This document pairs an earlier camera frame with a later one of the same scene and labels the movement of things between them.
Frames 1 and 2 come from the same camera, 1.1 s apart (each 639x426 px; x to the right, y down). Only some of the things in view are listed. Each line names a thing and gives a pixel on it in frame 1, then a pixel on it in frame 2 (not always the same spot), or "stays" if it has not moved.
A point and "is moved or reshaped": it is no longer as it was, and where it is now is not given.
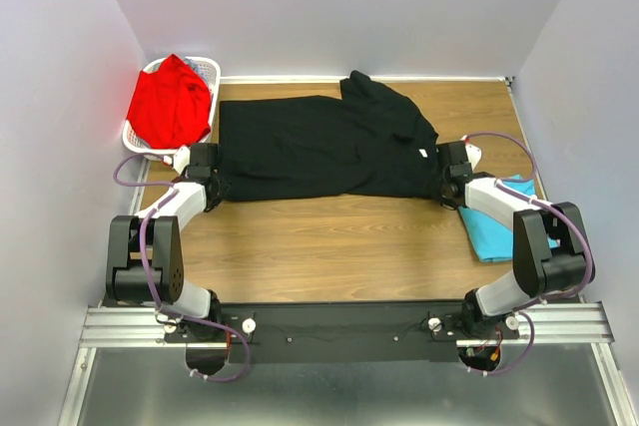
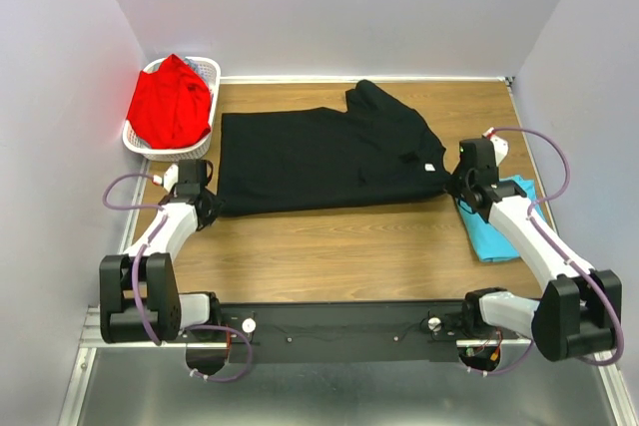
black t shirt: (372, 139) is moved or reshaped
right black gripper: (447, 202) -> (454, 188)
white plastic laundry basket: (211, 71) stays
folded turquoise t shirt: (492, 239) stays
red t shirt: (170, 108) stays
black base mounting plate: (343, 332) stays
